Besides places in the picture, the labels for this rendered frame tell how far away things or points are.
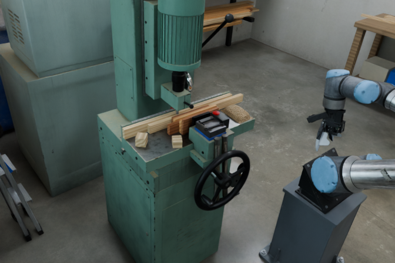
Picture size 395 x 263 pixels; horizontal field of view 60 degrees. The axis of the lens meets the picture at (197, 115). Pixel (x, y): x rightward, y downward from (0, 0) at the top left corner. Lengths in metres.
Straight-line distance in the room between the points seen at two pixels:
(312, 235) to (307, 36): 3.42
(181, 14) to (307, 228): 1.23
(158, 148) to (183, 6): 0.57
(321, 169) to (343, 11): 3.30
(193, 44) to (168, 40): 0.09
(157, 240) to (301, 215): 0.73
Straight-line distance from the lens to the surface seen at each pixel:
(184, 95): 1.45
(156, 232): 1.68
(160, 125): 1.51
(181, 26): 1.29
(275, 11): 5.17
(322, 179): 1.53
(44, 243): 2.34
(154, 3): 1.41
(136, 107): 1.65
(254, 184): 2.65
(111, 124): 1.76
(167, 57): 1.35
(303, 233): 1.95
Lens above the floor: 1.77
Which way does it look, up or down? 32 degrees down
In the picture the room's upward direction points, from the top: 4 degrees clockwise
